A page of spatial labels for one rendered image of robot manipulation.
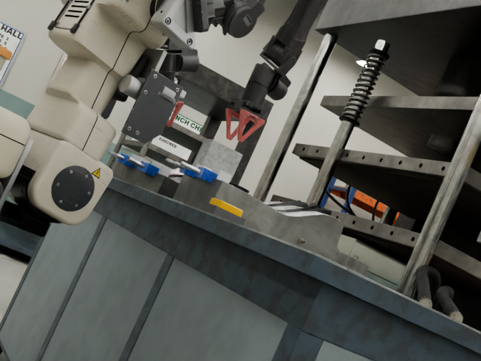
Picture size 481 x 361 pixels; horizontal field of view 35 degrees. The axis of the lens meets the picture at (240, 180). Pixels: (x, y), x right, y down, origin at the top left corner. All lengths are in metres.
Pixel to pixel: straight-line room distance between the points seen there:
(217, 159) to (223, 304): 4.82
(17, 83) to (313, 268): 7.93
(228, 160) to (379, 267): 3.72
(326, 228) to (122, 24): 0.74
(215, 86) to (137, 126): 4.86
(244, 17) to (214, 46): 7.86
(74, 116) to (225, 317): 0.55
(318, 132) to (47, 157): 8.56
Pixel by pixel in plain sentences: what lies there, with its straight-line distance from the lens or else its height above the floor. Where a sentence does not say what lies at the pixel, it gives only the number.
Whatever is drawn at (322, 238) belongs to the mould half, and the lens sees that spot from 2.02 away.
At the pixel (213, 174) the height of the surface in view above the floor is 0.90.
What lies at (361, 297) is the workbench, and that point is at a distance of 1.34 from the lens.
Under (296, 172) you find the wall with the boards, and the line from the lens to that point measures 10.03.
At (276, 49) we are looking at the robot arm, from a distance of 1.97.
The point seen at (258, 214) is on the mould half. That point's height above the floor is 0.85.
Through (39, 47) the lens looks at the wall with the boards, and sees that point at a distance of 9.11.
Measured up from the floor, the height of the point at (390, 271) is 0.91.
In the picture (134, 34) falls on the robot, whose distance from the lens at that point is 1.78.
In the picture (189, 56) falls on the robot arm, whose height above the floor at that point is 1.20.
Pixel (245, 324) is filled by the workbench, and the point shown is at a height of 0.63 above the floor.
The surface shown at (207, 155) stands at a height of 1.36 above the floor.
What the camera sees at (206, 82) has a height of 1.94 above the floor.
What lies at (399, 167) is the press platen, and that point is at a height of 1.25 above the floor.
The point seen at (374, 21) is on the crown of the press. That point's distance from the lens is 3.17.
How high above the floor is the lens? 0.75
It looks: 5 degrees up
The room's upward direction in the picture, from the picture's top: 24 degrees clockwise
